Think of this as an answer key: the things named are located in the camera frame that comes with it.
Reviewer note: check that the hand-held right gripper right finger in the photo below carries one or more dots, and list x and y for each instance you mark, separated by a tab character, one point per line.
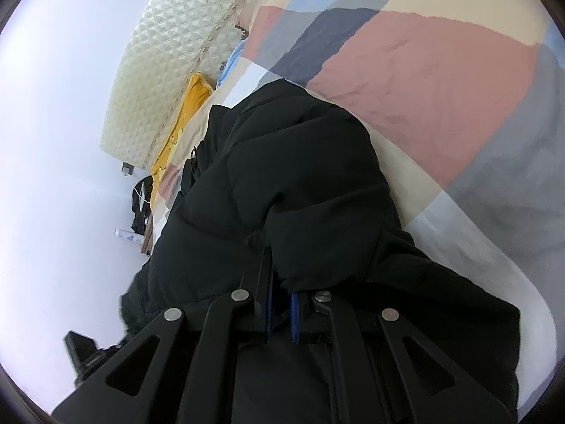
295	322

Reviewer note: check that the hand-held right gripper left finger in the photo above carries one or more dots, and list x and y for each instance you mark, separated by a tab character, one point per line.
269	318

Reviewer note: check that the black padded jacket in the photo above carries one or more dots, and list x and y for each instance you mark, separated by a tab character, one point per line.
287	163

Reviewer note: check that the white spray bottle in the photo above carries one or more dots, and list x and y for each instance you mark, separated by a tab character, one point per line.
128	236

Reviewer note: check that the wooden nightstand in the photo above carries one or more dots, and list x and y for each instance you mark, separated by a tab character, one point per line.
148	236

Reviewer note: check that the black bag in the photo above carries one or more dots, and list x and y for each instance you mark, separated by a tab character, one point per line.
142	218

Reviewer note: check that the yellow pillow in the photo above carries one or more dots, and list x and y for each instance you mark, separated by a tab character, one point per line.
190	106

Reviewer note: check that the light blue pillow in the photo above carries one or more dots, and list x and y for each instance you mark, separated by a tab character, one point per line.
229	64

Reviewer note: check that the plaid duvet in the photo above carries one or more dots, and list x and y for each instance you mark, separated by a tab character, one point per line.
419	88

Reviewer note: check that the cream quilted headboard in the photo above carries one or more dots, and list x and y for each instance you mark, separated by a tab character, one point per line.
167	53

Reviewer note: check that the floral pillow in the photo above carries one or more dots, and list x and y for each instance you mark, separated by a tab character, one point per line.
247	20

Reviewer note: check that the wall socket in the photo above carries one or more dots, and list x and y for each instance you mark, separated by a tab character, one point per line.
128	168

